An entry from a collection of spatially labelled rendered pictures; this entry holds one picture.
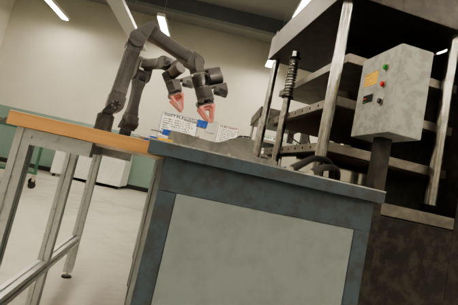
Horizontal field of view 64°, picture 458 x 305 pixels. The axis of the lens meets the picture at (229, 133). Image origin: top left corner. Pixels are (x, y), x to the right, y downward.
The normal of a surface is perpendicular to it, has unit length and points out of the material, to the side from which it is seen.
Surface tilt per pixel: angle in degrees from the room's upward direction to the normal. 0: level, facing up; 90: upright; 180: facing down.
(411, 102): 90
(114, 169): 90
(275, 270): 90
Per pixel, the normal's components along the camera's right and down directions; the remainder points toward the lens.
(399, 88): 0.21, -0.07
